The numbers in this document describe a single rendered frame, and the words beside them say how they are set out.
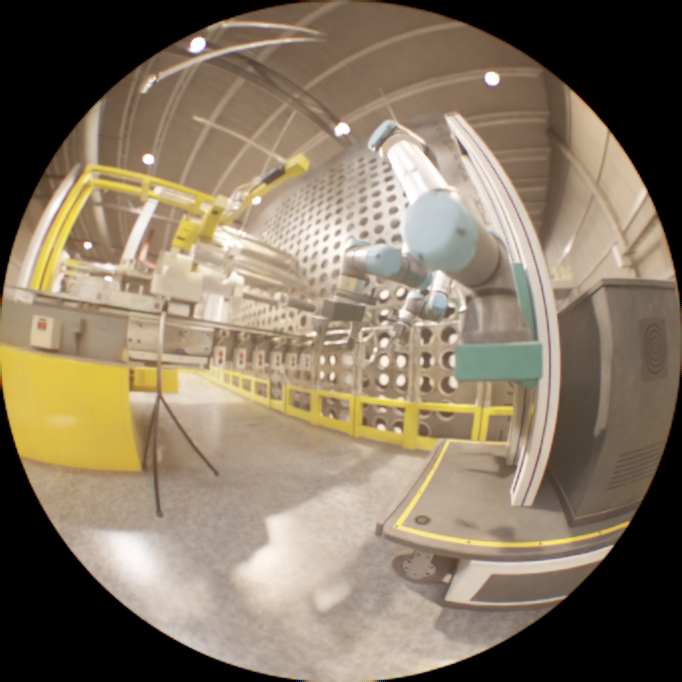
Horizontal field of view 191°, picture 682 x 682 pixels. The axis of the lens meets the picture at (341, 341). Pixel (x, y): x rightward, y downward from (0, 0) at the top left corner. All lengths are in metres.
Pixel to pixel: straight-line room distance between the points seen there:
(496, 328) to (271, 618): 0.85
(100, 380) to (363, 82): 9.13
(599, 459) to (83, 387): 1.80
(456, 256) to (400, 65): 8.74
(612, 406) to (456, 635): 0.63
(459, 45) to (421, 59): 1.52
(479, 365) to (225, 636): 0.85
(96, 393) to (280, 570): 1.15
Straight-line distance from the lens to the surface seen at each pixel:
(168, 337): 1.63
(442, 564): 0.68
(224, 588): 0.80
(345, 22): 8.79
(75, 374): 1.38
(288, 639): 0.71
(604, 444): 0.54
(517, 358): 0.36
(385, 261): 0.46
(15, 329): 2.20
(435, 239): 0.30
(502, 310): 0.38
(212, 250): 1.58
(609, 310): 0.52
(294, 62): 8.91
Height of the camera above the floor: 0.69
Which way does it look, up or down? 6 degrees up
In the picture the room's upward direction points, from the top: 2 degrees clockwise
